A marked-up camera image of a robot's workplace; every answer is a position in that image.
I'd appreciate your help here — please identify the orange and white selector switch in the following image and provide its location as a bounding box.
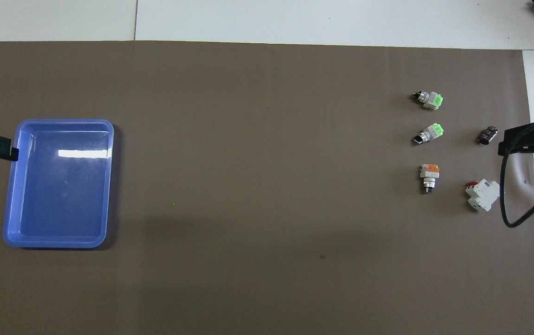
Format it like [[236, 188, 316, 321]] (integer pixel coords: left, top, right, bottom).
[[420, 164, 441, 194]]

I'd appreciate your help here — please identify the blue plastic tray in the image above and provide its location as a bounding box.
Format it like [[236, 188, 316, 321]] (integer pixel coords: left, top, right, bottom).
[[2, 119, 114, 248]]

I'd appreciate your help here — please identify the white circuit breaker red lever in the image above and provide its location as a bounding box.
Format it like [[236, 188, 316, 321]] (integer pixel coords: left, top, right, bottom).
[[465, 179, 500, 213]]

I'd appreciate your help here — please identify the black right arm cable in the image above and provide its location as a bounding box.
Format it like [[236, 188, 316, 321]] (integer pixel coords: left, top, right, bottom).
[[500, 118, 534, 228]]

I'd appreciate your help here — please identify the small dark terminal block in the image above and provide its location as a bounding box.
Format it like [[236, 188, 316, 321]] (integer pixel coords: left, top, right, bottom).
[[478, 125, 499, 146]]

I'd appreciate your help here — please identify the green and white selector switch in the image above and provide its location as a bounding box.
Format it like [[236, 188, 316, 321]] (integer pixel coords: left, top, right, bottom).
[[412, 91, 444, 111], [412, 123, 445, 146]]

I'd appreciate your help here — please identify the brown paper table mat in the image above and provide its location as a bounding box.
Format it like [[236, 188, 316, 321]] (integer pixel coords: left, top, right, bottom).
[[0, 41, 534, 335]]

